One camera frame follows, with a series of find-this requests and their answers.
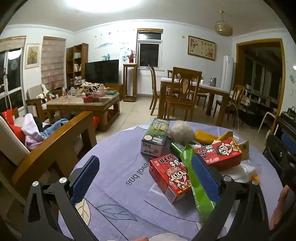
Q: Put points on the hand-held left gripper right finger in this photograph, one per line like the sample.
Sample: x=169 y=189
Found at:
x=204 y=178

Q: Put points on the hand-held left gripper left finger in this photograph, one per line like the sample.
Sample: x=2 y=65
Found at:
x=85 y=176

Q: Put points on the green wrapper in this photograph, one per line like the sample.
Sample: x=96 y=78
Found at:
x=196 y=194

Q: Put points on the red milk carton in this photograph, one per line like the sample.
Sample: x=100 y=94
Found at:
x=170 y=178
x=219 y=154

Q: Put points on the yellow wrapper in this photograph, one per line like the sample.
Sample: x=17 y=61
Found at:
x=204 y=136

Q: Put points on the white fluffy ball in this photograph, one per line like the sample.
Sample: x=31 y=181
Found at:
x=182 y=131

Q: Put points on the blue green milk carton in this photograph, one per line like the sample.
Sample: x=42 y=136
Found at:
x=153 y=136

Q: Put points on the person's right hand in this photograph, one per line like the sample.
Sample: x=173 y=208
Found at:
x=281 y=208

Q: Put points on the wooden armchair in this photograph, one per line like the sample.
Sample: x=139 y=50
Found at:
x=53 y=148

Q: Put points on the pile of clothes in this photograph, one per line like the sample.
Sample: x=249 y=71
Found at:
x=30 y=129

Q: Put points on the wooden coffee table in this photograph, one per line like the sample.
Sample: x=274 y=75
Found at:
x=76 y=103

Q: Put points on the black chair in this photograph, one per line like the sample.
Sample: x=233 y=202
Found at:
x=277 y=157

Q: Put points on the wooden dining chair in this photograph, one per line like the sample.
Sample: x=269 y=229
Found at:
x=153 y=83
x=235 y=97
x=182 y=99

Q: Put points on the white plastic chair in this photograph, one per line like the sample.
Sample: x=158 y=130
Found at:
x=266 y=115

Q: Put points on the wooden dining table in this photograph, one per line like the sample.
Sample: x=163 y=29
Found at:
x=208 y=89

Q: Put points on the plush toys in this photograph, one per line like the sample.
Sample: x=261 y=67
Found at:
x=46 y=95

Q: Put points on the metal kettle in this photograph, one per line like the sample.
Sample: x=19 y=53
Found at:
x=212 y=82

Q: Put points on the wooden plant stand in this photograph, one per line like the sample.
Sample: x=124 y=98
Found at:
x=130 y=81

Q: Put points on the black television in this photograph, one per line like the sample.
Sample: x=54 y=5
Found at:
x=101 y=71

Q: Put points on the black handbag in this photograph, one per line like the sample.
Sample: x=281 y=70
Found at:
x=289 y=113

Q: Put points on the white radiator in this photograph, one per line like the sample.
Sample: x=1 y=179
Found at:
x=144 y=84

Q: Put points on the wooden bookshelf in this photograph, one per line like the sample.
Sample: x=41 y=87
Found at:
x=69 y=67

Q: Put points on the white standing air conditioner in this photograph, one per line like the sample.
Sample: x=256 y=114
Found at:
x=227 y=69

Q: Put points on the beige roman blind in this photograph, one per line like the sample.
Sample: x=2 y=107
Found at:
x=53 y=60

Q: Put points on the red potted plant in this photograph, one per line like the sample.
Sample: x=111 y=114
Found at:
x=131 y=56

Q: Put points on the framed floral picture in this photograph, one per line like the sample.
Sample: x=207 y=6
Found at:
x=201 y=47

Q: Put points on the framed sunflower picture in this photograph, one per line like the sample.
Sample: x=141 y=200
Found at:
x=32 y=55

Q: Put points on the window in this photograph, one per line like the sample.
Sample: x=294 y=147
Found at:
x=148 y=53

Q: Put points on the ceiling lamp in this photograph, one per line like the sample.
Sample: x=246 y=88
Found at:
x=223 y=27

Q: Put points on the wooden door frame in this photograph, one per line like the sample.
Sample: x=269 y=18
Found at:
x=281 y=69

